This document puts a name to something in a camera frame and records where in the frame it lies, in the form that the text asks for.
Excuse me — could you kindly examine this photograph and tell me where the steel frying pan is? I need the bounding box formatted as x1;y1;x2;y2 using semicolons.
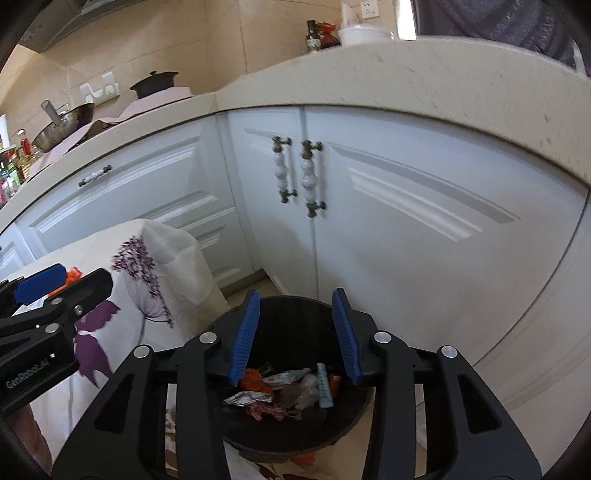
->
31;99;96;154

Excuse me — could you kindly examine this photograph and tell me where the range hood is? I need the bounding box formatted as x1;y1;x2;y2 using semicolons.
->
17;0;141;52

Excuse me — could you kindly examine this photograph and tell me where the orange plastic bag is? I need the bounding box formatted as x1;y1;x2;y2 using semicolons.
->
242;368;274;396

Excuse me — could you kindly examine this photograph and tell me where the group of condiment bottles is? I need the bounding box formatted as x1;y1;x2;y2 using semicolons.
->
0;131;41;206

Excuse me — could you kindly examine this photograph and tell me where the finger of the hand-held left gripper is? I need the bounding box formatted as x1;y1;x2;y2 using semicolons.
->
11;263;69;306
45;268;114;325

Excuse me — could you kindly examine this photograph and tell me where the narrow white cabinet door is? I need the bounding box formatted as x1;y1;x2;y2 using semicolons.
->
225;107;317;301

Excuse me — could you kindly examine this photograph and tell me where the black trash bin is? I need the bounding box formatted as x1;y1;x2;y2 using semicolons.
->
208;295;377;463

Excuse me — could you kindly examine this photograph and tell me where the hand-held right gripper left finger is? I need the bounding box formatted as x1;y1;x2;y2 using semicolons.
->
51;290;262;480

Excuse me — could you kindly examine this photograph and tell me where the black lidded pot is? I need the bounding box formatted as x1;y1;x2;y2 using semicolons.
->
130;70;180;100

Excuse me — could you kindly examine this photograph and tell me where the large white cabinet door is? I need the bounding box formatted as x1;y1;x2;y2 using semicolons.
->
302;105;589;407

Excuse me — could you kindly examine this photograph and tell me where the silver foil wrapper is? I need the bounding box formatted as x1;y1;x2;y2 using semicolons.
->
224;390;273;408

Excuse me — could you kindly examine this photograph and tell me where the dark glass bottle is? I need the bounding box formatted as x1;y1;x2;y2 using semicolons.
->
305;19;322;54

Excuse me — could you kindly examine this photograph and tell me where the wide white drawer front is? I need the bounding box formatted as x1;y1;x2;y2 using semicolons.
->
14;115;242;287

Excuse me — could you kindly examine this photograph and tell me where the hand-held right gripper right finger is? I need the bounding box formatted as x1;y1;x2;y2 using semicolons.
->
331;287;543;480

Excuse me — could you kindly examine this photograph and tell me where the person's grey shirt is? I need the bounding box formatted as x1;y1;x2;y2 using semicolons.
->
410;0;588;78

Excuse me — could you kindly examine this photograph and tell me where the red and silver candy wrapper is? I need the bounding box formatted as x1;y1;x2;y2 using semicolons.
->
263;368;313;387

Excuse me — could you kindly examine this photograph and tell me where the person's left hand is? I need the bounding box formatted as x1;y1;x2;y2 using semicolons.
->
0;401;52;476

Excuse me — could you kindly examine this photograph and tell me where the clear plastic wrap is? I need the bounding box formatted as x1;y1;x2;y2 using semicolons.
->
295;374;322;410

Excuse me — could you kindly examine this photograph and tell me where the red checkered ribbon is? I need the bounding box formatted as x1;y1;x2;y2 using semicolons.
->
245;401;304;424

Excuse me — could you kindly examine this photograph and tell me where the pink stove cover cloth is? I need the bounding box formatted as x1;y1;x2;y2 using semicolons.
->
27;88;195;182

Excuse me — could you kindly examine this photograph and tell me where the double white wall outlet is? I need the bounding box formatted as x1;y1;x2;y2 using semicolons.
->
79;71;120;103

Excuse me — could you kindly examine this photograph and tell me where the white lidded bowl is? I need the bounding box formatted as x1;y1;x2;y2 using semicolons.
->
338;24;389;47

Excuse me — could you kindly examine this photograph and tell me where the vertical ceramic cabinet handle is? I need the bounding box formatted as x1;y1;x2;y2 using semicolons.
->
271;136;297;204
300;139;327;219

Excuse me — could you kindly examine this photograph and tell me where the long horizontal drawer handle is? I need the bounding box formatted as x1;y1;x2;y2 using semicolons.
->
78;165;113;188

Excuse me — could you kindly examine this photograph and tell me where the light blue milk powder packet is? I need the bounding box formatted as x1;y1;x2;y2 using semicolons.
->
316;362;334;409

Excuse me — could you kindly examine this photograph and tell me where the beige kitchen countertop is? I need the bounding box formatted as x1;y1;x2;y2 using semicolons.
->
0;36;591;232

